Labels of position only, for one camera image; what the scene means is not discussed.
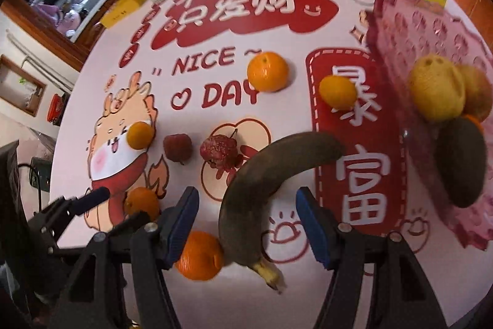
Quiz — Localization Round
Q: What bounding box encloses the stemmed orange tangerine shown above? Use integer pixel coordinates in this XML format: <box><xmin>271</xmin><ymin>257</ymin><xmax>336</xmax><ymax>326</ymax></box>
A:
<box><xmin>124</xmin><ymin>187</ymin><xmax>161</xmax><ymax>220</ymax></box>

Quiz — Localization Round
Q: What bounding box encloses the blackened banana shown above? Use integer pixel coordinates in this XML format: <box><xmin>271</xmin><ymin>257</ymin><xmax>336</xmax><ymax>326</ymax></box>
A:
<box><xmin>218</xmin><ymin>131</ymin><xmax>345</xmax><ymax>291</ymax></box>

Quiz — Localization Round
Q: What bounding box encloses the dark avocado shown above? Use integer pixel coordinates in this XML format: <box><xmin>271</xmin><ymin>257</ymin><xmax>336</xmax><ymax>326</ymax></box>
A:
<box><xmin>434</xmin><ymin>117</ymin><xmax>487</xmax><ymax>209</ymax></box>

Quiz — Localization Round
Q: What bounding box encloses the red yellow apple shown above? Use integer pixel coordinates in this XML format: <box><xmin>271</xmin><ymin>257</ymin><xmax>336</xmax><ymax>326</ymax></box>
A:
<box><xmin>458</xmin><ymin>64</ymin><xmax>492</xmax><ymax>122</ymax></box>

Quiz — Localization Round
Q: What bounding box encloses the dark red lychee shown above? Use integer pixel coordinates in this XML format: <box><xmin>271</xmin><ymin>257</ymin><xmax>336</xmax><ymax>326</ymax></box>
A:
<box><xmin>163</xmin><ymin>134</ymin><xmax>193</xmax><ymax>164</ymax></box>

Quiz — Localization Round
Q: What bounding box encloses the red bucket on floor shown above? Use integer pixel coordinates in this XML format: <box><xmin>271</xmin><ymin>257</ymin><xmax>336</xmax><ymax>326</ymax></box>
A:
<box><xmin>46</xmin><ymin>93</ymin><xmax>69</xmax><ymax>126</ymax></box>

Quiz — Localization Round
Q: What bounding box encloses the small tangerine near pear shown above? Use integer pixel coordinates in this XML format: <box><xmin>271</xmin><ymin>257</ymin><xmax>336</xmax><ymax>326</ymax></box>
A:
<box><xmin>126</xmin><ymin>121</ymin><xmax>155</xmax><ymax>150</ymax></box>

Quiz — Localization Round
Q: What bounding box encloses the red lychee with stem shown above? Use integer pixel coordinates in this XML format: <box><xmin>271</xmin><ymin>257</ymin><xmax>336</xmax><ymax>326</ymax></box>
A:
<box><xmin>200</xmin><ymin>129</ymin><xmax>243</xmax><ymax>171</ymax></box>

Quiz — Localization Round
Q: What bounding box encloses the small yellow-orange tangerine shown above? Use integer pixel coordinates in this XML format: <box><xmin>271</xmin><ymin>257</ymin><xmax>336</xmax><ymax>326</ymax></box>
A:
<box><xmin>318</xmin><ymin>75</ymin><xmax>358</xmax><ymax>110</ymax></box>

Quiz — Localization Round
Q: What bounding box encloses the printed cartoon table cover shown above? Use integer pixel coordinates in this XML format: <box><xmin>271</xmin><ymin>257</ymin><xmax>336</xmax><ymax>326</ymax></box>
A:
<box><xmin>51</xmin><ymin>0</ymin><xmax>492</xmax><ymax>328</ymax></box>

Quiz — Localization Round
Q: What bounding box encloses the large orange tangerine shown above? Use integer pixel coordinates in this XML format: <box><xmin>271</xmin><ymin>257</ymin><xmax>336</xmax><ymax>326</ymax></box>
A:
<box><xmin>246</xmin><ymin>52</ymin><xmax>290</xmax><ymax>93</ymax></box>

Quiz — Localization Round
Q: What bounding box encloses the flat yellow box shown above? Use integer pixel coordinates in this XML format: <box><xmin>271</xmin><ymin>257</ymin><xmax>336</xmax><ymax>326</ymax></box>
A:
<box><xmin>100</xmin><ymin>0</ymin><xmax>147</xmax><ymax>28</ymax></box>

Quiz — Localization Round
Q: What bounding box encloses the pink plastic fruit bowl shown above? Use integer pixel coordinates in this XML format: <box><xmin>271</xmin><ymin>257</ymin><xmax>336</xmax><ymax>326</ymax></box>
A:
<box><xmin>367</xmin><ymin>0</ymin><xmax>492</xmax><ymax>250</ymax></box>

